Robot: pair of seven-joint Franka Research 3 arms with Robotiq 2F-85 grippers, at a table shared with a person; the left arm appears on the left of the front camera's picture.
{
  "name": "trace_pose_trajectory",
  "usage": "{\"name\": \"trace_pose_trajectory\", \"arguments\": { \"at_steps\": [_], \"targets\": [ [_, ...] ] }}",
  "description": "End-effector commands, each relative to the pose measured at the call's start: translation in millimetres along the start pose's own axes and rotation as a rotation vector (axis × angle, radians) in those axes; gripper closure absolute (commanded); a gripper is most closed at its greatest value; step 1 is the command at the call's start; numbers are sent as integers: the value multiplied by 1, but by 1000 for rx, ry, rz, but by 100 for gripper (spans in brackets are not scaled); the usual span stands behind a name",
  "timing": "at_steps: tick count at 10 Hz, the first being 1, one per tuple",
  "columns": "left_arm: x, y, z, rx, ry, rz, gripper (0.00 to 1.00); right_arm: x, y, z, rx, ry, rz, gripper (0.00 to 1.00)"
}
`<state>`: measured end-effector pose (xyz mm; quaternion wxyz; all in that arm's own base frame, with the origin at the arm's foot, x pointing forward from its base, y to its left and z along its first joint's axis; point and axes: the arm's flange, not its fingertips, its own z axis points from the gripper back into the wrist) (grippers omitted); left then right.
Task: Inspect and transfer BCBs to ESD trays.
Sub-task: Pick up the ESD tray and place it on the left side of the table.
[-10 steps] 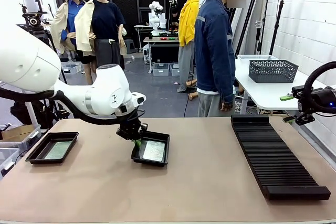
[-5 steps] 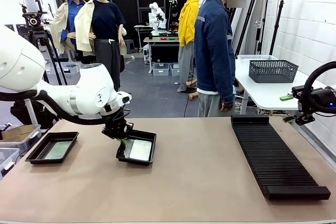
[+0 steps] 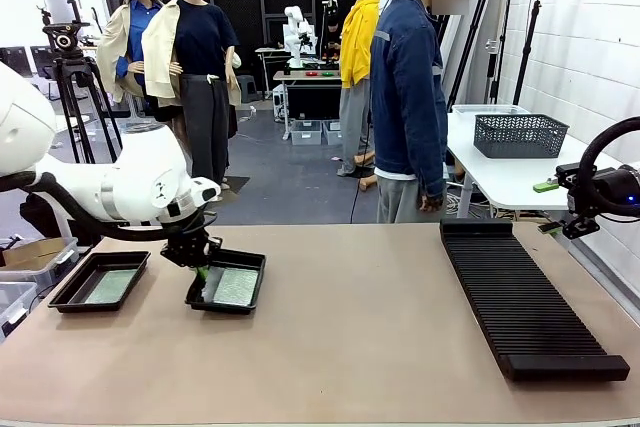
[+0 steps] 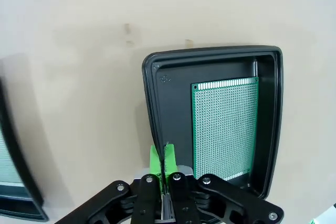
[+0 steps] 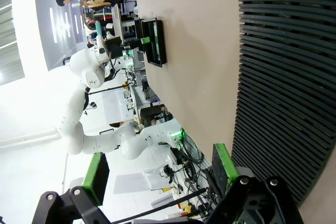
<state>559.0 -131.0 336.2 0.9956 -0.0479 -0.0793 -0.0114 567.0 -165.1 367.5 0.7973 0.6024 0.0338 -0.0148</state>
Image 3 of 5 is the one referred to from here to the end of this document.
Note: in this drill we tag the grey step stool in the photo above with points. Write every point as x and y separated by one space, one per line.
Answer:
246 87

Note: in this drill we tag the clear box with cardboard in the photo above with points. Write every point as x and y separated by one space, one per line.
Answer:
40 257

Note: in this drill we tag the grey storage bin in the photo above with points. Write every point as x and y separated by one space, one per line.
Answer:
332 132
306 132

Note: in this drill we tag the mannequin with cream jacket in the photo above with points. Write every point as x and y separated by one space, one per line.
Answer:
200 37

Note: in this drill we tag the grey mesh basket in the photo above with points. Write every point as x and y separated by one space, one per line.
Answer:
520 134

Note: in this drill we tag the clear storage box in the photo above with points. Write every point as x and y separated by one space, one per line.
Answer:
15 302

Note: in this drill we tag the background person in black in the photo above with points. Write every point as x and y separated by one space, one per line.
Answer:
334 37

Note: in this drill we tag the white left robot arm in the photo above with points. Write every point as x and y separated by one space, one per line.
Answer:
140 182

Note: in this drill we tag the mannequin with yellow hoodie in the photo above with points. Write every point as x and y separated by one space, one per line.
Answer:
357 37

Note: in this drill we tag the black ESD tray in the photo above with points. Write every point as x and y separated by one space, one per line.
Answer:
250 259
75 292

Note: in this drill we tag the black camera tripod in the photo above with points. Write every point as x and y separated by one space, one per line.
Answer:
67 67

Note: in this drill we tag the mannequin with black hat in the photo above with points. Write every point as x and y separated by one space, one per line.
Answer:
145 12

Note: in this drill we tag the black light stand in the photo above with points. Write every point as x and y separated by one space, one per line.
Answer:
527 47

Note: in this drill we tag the person in denim jacket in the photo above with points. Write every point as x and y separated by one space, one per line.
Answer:
405 97

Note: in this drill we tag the grey background work table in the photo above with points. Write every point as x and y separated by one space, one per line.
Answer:
305 76

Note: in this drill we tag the small white background robot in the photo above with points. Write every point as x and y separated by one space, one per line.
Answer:
295 32

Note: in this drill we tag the black slotted board rack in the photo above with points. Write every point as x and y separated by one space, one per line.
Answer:
520 297

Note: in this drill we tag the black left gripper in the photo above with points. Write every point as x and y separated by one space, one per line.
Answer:
187 232

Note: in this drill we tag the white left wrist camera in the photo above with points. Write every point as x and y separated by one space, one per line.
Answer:
207 192

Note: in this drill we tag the person's right hand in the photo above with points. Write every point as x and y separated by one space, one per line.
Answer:
432 202

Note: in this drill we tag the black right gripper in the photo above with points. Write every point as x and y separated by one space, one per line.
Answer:
610 192

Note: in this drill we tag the dark floor mat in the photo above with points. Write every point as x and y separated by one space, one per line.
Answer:
237 184

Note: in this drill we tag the white side table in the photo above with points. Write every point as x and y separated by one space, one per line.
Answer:
500 177

